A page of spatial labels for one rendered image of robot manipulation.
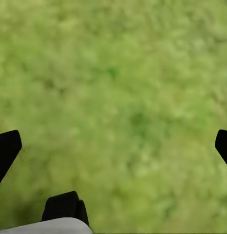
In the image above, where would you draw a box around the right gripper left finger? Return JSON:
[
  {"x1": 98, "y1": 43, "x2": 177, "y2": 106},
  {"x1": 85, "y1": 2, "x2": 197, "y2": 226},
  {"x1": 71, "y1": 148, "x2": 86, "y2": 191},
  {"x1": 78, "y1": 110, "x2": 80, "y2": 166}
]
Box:
[{"x1": 0, "y1": 130, "x2": 22, "y2": 183}]

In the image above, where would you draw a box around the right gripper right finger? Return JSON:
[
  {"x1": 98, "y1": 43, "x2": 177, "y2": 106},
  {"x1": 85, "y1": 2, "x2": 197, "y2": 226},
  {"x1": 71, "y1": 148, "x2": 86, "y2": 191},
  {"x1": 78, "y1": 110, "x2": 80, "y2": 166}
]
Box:
[{"x1": 215, "y1": 130, "x2": 227, "y2": 163}]

